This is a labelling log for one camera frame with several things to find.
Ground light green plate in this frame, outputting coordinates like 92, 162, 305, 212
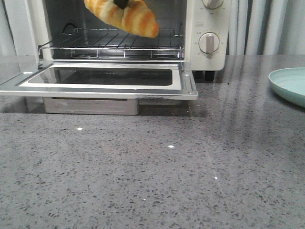
268, 67, 305, 108

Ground white Toshiba toaster oven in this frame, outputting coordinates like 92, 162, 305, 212
32, 0, 232, 75

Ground metal wire oven rack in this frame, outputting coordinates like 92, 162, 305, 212
38, 28, 184, 61

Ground golden croissant bread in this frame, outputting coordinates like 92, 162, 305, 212
84, 0, 159, 38

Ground black right oven foot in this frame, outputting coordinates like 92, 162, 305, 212
204, 71, 215, 82

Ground lower oven dial knob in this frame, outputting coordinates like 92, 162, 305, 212
198, 32, 220, 54

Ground grey pleated curtain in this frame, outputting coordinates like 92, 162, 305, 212
0, 0, 305, 56

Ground glass oven door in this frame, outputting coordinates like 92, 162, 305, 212
0, 60, 198, 115

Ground upper oven dial knob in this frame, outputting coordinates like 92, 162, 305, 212
202, 0, 223, 10

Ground oven dial knob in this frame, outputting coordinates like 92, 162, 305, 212
202, 0, 223, 10
198, 32, 220, 54

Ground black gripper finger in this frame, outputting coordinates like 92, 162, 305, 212
113, 0, 129, 10

